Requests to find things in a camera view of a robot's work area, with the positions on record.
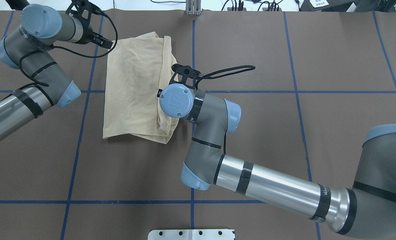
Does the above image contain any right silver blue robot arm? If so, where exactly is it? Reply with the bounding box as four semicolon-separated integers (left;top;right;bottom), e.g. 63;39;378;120
159;84;396;240

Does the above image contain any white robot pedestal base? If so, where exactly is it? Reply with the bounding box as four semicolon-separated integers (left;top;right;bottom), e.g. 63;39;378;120
147;228;236;240

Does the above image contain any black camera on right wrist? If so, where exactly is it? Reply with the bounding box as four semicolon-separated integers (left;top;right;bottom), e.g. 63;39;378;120
169;63;204;90

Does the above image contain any aluminium frame post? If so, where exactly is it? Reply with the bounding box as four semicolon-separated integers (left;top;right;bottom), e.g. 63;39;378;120
185;0;202;16

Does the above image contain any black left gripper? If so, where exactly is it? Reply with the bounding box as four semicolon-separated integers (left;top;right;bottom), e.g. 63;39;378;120
82;24;163;98

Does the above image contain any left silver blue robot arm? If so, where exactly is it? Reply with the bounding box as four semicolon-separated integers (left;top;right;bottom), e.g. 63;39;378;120
0;0;117;141

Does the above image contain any cream long-sleeve printed shirt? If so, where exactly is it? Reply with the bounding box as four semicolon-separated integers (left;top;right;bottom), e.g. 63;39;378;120
102;32;179;144

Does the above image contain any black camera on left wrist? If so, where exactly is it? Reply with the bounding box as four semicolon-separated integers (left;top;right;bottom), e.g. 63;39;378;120
65;0;104;28

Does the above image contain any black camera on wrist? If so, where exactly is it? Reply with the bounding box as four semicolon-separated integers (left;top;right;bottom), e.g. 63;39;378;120
65;0;104;28
169;63;204;90

